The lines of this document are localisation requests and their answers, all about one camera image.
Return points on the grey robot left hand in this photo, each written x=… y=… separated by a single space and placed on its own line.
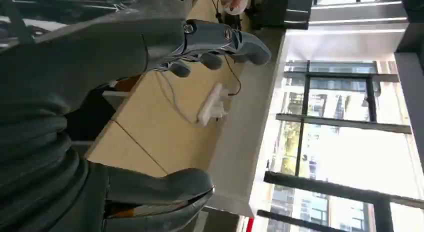
x=99 y=48

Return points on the white power strip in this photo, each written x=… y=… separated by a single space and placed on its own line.
x=209 y=106

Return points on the ribbed grey left arm sleeve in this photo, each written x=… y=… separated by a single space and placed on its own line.
x=33 y=157

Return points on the person's hand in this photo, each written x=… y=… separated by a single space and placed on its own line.
x=233 y=0

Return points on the black slatted chair back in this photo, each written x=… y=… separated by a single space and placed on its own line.
x=281 y=10

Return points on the red object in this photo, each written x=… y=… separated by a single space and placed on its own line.
x=249 y=225

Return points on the dark window frame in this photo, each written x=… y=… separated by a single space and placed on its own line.
x=334 y=122

